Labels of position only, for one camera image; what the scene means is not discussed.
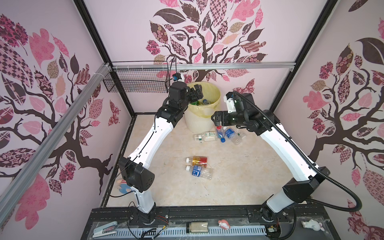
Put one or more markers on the striped plush doll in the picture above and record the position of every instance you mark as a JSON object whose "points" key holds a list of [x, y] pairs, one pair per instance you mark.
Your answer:
{"points": [[123, 186]]}

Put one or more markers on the pink white small toy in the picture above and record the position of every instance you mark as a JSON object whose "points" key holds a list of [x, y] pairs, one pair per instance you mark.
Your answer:
{"points": [[224, 224]]}

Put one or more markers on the black wire basket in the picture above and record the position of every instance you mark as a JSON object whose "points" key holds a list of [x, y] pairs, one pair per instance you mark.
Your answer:
{"points": [[139, 77]]}

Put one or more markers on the white bin with yellow bag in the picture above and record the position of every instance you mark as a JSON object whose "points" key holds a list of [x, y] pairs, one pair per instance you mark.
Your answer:
{"points": [[198, 118]]}

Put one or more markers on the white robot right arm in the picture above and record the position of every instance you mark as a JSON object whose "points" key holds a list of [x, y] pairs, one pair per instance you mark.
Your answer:
{"points": [[307, 175]]}

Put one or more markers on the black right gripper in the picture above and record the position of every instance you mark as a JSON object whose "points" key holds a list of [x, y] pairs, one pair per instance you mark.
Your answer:
{"points": [[223, 115]]}

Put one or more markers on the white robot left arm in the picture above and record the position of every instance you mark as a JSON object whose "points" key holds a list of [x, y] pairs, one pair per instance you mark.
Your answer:
{"points": [[135, 168]]}

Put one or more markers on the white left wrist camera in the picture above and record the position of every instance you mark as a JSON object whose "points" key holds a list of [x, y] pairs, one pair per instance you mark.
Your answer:
{"points": [[178, 77]]}

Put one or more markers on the white plush toy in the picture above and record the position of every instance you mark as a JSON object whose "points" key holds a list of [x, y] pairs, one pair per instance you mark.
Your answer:
{"points": [[314, 225]]}

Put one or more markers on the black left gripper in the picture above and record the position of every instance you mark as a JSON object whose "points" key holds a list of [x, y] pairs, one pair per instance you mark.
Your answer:
{"points": [[194, 97]]}

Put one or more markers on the beige rectangular box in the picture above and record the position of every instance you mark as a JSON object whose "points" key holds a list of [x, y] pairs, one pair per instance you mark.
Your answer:
{"points": [[197, 227]]}

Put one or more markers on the blue label bottle white cap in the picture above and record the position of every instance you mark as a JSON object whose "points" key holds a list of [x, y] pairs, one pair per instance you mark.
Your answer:
{"points": [[200, 172]]}

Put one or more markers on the red yellow label bottle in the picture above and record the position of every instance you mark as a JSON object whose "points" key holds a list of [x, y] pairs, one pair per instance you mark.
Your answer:
{"points": [[197, 161]]}

